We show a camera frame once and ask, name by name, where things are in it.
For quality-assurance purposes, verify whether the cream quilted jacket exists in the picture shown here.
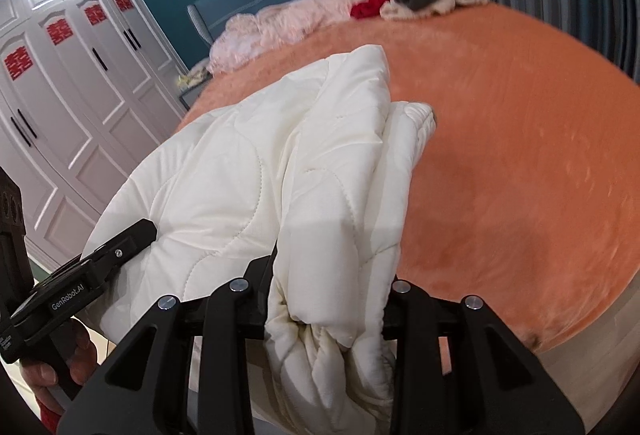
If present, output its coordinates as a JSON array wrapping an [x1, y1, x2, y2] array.
[[80, 45, 436, 434]]

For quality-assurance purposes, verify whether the left hand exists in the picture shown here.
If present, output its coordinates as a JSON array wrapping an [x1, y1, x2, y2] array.
[[19, 318, 99, 411]]

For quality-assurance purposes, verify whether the orange plush bed cover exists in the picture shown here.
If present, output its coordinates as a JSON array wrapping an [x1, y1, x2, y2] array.
[[186, 4, 639, 351]]

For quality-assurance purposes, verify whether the white wardrobe with red stickers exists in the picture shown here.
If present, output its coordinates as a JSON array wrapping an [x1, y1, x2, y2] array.
[[1, 0, 184, 269]]

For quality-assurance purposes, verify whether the bedside table with items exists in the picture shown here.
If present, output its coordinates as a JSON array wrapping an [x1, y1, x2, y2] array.
[[177, 58, 212, 110]]

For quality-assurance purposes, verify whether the pink ruffled blanket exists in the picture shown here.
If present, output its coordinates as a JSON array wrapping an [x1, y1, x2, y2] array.
[[206, 0, 366, 77]]

